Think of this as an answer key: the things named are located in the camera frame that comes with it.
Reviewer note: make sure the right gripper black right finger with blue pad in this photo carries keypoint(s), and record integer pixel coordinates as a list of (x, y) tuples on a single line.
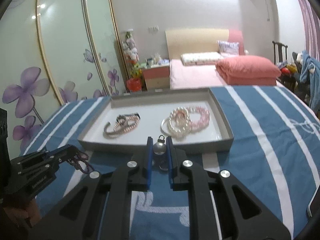
[(220, 206)]

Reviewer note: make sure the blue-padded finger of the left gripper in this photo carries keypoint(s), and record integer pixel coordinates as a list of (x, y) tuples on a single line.
[(44, 157)]

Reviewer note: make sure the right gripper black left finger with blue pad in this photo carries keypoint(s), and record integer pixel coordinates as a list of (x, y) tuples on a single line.
[(98, 207)]

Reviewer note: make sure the pearl drop earring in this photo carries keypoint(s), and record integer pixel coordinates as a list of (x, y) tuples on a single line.
[(159, 148)]

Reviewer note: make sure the white smartphone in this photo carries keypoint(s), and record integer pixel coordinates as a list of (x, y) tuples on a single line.
[(314, 203)]

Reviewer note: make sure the blue striped bedspread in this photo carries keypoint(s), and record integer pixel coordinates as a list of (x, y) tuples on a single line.
[(275, 154)]

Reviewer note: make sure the silver open cuff bangle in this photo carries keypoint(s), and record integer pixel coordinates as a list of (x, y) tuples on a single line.
[(119, 128)]

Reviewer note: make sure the silver bangle in tray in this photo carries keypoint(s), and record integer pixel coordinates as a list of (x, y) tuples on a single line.
[(167, 127)]

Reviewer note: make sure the grey cardboard tray box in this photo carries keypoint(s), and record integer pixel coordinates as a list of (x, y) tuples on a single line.
[(152, 108)]

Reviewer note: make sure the floral sliding wardrobe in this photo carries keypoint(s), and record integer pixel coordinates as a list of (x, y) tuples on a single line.
[(55, 52)]

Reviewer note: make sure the pink nightstand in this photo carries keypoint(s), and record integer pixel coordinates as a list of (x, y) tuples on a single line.
[(157, 78)]

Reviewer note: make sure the stack of plush toys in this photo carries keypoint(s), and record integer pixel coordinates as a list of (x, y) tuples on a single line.
[(131, 54)]

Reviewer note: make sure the salmon folded duvet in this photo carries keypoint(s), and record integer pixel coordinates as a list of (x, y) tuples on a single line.
[(248, 70)]

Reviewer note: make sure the pink bed sheet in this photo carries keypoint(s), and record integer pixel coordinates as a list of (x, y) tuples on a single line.
[(189, 77)]

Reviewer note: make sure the blue plush robe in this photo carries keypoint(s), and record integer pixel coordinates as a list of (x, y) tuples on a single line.
[(310, 70)]

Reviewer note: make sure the white patterned pillow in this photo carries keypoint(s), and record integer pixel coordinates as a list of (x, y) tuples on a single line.
[(207, 58)]

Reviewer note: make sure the purple floral pillow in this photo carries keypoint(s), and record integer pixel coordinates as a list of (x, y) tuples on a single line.
[(229, 47)]

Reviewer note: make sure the dark wooden chair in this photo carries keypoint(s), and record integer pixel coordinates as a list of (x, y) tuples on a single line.
[(279, 52)]

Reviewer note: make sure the cream pink headboard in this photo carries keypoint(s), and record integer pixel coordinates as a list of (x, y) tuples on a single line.
[(200, 40)]

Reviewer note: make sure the pink curtain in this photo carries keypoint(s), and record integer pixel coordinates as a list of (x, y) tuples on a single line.
[(311, 28)]

